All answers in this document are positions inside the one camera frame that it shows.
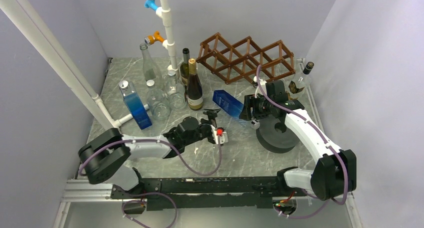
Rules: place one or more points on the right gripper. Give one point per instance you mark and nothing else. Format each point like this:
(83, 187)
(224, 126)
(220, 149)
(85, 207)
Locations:
(250, 101)

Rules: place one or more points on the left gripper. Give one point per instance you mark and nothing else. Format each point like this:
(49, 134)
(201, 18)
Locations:
(212, 115)

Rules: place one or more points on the blue bottle silver cap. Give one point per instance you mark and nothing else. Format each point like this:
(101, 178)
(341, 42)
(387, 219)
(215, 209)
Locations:
(233, 107)

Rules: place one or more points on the brown bottle gold foil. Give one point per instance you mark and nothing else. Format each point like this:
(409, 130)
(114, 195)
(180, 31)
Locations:
(194, 88)

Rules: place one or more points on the large clear bottle white stopper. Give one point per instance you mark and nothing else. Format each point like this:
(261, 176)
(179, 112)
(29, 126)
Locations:
(175, 91)

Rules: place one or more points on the clear square bottle black cap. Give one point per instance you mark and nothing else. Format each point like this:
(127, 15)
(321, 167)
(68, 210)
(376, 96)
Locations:
(298, 85)

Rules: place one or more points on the green bottle grey cap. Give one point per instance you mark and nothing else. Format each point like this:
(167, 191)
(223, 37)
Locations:
(184, 67)

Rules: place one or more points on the clear bottle dark label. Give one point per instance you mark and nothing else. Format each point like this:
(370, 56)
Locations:
(150, 69)

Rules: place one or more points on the clear bottle chrome cap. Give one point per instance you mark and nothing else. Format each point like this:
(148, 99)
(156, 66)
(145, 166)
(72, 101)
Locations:
(134, 104)

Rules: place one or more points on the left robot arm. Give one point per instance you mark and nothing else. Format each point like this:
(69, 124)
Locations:
(102, 159)

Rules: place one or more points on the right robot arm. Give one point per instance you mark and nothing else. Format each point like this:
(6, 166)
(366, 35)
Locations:
(335, 171)

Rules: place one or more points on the brown wooden wine rack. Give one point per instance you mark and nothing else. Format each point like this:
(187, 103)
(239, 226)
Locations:
(234, 62)

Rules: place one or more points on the dark grey foam spool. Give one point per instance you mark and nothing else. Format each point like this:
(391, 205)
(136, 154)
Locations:
(276, 137)

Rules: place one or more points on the clear glass jar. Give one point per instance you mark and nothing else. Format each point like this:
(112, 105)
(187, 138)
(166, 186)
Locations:
(158, 103)

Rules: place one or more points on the small silver cap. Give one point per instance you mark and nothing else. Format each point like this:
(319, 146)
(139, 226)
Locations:
(150, 83)

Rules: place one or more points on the orange tap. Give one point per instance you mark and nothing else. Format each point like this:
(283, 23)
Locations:
(151, 39)

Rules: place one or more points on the white pvc pipe stand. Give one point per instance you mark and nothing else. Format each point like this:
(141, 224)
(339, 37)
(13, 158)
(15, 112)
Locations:
(169, 43)

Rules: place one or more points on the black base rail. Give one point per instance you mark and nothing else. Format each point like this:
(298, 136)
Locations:
(162, 193)

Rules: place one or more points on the white diagonal frame pipe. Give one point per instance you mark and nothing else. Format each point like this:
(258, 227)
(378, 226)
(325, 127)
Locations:
(27, 20)

